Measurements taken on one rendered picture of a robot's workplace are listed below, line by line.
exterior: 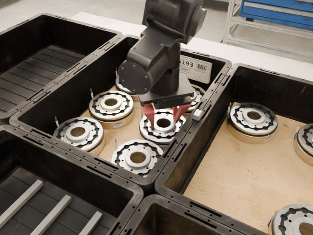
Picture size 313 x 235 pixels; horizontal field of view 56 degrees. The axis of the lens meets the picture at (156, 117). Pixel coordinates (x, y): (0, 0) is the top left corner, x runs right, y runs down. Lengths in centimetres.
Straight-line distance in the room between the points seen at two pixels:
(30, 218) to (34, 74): 46
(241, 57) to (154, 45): 80
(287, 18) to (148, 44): 213
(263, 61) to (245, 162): 66
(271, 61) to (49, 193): 93
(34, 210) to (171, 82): 32
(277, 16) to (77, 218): 223
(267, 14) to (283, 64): 134
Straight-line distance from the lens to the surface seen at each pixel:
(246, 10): 255
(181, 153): 48
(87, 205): 55
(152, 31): 47
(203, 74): 75
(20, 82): 88
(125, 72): 44
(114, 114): 66
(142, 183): 44
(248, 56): 123
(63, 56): 96
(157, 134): 60
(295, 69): 121
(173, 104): 55
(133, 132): 65
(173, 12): 44
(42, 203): 58
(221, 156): 62
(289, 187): 61
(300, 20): 252
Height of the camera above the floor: 129
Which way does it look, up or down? 42 degrees down
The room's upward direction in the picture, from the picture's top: straight up
